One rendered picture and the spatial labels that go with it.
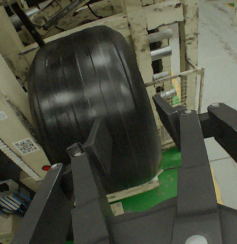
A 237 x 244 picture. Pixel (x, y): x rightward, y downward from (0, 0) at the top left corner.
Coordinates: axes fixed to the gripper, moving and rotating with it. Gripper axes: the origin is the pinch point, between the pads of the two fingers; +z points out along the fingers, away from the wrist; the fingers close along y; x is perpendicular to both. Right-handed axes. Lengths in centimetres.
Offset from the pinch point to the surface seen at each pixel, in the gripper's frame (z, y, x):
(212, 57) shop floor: 284, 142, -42
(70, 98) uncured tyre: 26.3, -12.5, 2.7
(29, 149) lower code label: 44, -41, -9
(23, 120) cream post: 38, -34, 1
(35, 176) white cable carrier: 53, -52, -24
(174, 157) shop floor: 148, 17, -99
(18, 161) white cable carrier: 47, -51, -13
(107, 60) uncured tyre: 30.1, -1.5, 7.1
